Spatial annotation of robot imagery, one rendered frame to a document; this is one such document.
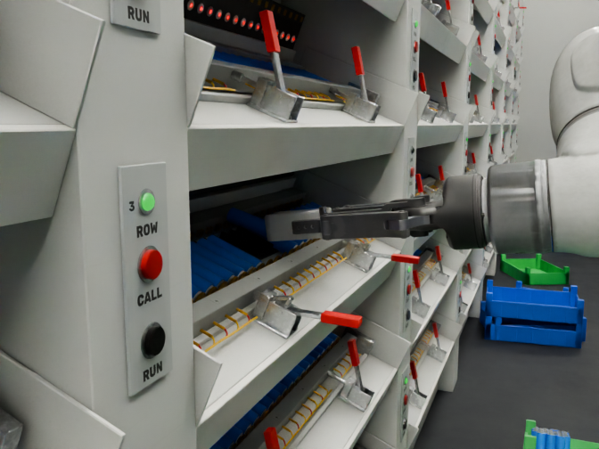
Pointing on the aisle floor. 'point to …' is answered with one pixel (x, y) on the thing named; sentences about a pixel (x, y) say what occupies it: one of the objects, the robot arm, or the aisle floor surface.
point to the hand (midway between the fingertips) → (299, 224)
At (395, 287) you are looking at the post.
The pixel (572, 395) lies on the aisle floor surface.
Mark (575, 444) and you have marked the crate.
